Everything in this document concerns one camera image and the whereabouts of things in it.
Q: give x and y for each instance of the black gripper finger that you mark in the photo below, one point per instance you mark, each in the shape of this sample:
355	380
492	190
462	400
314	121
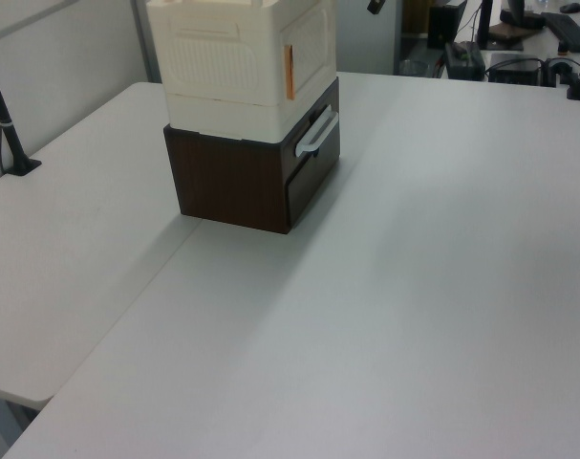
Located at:
376	6

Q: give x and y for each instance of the cream cabinet door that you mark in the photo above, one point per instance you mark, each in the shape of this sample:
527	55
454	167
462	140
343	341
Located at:
311	48

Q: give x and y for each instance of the cream plastic storage cabinet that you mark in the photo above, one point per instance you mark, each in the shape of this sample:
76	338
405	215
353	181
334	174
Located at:
213	67

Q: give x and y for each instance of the dark brown drawer cabinet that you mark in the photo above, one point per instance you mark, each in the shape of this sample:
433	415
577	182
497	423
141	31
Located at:
222	181

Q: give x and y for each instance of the black computer tower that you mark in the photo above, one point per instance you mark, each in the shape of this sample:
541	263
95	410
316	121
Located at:
444	24

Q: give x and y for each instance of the black box with green label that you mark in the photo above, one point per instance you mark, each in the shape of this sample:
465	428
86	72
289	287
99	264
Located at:
466	59

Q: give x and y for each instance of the black monitor pole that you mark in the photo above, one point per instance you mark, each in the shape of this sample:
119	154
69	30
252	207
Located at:
485	24

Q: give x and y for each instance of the brown wooden board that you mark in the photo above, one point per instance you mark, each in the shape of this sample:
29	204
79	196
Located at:
511	34

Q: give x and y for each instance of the black monitor stand base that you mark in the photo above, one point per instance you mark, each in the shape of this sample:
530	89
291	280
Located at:
521	16

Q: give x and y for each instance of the black equipment box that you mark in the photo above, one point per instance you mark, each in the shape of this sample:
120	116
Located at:
514	69

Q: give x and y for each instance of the dark brown lower drawer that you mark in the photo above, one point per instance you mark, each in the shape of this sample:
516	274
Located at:
313	184

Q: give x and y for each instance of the black keyboard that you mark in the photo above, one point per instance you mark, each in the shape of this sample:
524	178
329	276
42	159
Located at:
566	31

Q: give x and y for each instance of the black computer mouse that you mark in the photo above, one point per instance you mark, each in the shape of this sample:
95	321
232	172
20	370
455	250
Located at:
570	7

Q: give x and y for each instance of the black camera stand pole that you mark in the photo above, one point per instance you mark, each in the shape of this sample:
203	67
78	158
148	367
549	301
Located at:
5	124

